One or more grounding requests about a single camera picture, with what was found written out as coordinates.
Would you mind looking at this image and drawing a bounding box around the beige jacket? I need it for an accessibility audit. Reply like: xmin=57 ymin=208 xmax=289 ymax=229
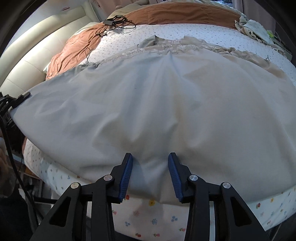
xmin=10 ymin=36 xmax=295 ymax=202

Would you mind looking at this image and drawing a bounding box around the cream padded headboard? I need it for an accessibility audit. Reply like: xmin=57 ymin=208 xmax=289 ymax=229
xmin=1 ymin=1 xmax=99 ymax=97

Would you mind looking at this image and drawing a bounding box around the brown orange quilt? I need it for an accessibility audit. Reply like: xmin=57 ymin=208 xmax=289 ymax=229
xmin=46 ymin=1 xmax=241 ymax=80

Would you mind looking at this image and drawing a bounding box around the beige pillow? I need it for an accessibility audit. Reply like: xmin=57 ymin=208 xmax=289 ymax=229
xmin=107 ymin=0 xmax=149 ymax=19

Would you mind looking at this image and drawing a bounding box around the crumpled patterned cloth pile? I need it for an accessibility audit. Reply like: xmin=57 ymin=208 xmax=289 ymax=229
xmin=234 ymin=14 xmax=276 ymax=46

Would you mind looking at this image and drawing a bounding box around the black charger with cables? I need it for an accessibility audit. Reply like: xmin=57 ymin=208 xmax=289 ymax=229
xmin=95 ymin=15 xmax=137 ymax=38

